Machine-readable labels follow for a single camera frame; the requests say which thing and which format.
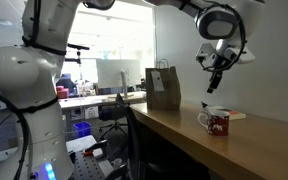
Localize red and white mug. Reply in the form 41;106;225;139
197;109;231;137

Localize dark swivel office chair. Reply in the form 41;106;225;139
98;105;129;139

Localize grey desktop monitor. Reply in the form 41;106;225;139
95;59;142;99

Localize light wooden office desk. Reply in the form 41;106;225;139
58;91;147;111

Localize blue plastic bin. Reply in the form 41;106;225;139
72;121;92;139

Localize red box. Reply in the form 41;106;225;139
55;85;70;100

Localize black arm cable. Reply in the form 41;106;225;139
0;0;248;180

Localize black clamp with orange handle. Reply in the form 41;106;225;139
83;139;109;158

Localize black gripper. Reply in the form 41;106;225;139
206;53;233;94

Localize brown paper bag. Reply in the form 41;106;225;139
145;59;182;111

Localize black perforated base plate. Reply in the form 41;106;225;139
68;134;118;180

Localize book with orange black cover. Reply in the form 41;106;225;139
210;105;247;122

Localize black office chair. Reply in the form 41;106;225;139
115;93;212;180

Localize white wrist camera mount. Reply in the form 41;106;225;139
195;42;256;65

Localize black camera on stand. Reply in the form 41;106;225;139
64;43;91;65

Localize white box under desk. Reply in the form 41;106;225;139
83;106;100;120

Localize seated person in blue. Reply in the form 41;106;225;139
56;73;78;94

